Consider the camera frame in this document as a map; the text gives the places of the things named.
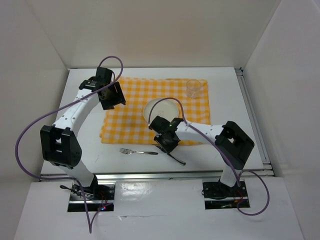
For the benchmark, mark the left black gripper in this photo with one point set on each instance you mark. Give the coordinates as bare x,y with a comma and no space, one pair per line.
119,98

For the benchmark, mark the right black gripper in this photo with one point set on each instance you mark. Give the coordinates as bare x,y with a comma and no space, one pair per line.
167,148

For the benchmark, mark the silver table knife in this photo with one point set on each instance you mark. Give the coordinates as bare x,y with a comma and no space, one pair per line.
176,158

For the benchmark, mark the yellow white checkered cloth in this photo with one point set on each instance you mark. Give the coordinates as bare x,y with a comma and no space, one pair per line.
126,123

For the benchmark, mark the cream round plate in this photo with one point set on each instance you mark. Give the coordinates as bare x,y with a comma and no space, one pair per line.
166,109

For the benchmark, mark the clear plastic cup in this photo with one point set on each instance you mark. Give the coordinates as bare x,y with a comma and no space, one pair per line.
193,88

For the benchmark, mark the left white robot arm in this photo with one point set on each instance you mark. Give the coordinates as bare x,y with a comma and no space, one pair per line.
59,143

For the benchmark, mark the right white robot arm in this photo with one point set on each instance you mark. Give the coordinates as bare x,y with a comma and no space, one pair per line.
232,143

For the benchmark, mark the silver fork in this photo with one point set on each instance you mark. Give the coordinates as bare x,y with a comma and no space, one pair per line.
130,152

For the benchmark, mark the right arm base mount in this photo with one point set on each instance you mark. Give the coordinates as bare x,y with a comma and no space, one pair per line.
218,196

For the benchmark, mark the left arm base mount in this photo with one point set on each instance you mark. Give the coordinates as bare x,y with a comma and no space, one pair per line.
102,201

